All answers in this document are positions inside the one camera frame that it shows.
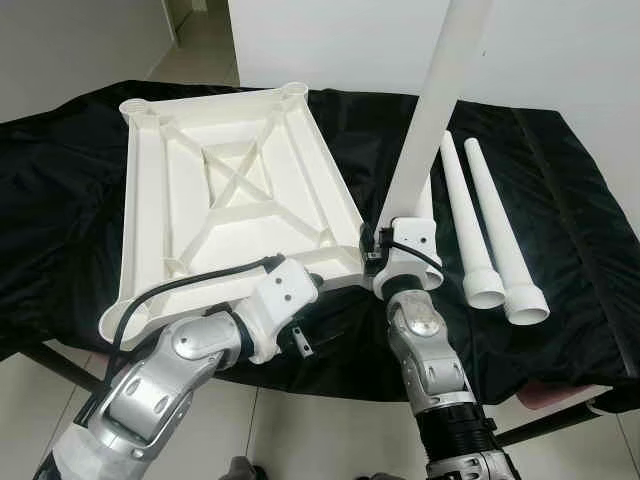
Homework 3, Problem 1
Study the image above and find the white plastic table top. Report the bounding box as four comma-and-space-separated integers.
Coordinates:
98, 82, 386, 343

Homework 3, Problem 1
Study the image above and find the grey robot left foot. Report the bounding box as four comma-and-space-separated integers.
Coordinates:
222, 457, 266, 480

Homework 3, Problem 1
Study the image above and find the grey robot foot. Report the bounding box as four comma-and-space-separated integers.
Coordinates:
222, 457, 266, 480
350, 465, 391, 480

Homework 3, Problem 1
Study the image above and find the grey robot right foot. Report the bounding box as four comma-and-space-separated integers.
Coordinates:
350, 465, 391, 480

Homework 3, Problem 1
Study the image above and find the black cloth table cover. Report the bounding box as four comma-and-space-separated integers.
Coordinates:
0, 80, 640, 413

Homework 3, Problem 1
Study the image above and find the black metal table leg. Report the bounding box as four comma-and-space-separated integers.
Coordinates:
20, 345, 96, 391
495, 395, 611, 448

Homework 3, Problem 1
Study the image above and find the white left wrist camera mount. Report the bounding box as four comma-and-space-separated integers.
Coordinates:
245, 258, 321, 364

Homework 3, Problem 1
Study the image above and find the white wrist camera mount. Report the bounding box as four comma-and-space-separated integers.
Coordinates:
245, 258, 321, 364
373, 217, 443, 298

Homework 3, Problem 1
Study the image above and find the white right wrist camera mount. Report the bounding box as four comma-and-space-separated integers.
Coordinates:
373, 217, 443, 298

